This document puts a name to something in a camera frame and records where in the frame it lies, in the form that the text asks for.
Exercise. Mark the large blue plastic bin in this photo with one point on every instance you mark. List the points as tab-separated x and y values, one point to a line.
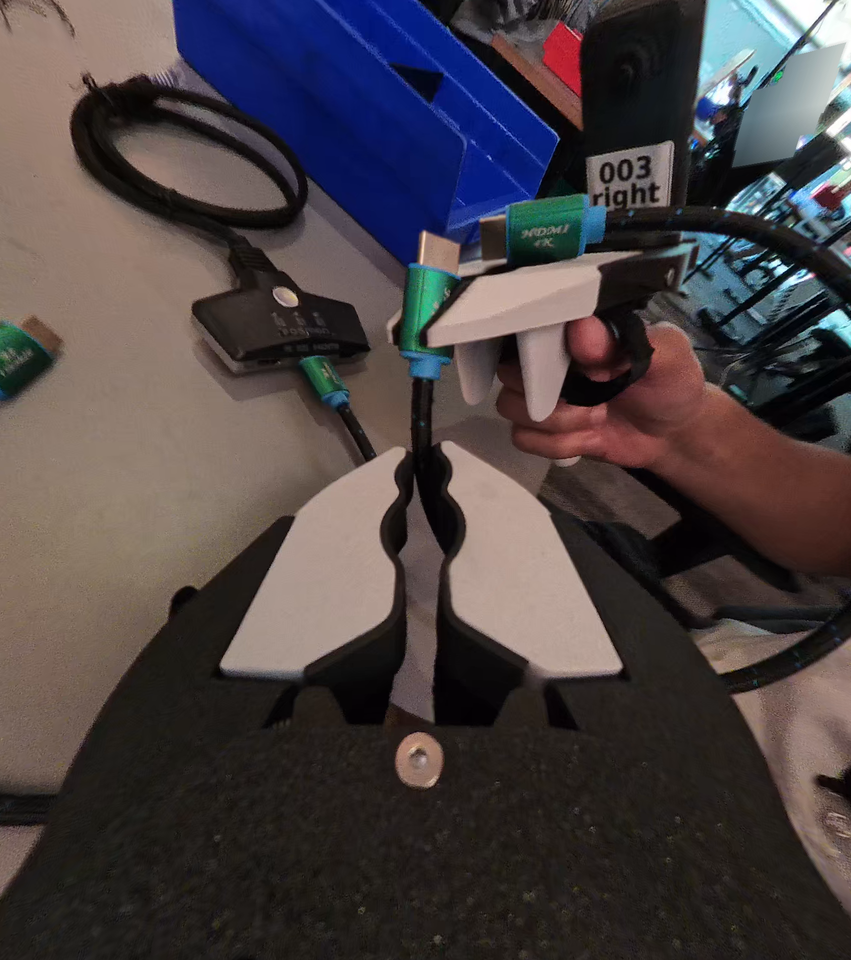
320	90

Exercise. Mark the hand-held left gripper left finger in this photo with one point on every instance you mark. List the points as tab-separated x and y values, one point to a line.
320	600

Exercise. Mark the black HDMI switch box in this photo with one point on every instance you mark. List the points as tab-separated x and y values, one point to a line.
283	322

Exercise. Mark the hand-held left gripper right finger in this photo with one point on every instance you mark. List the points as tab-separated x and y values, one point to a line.
530	600

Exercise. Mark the person's grey clothing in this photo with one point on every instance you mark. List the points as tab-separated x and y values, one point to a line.
808	735

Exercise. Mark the grey desk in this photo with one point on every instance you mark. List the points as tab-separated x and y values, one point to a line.
95	525

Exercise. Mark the person's right forearm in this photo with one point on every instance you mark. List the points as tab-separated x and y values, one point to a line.
793	487

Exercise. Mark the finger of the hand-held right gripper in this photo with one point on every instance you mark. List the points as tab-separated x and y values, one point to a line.
515	300
478	371

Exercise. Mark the wooden table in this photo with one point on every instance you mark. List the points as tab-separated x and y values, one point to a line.
538	75

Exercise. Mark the person's right hand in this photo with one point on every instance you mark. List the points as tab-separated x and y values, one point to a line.
620	431

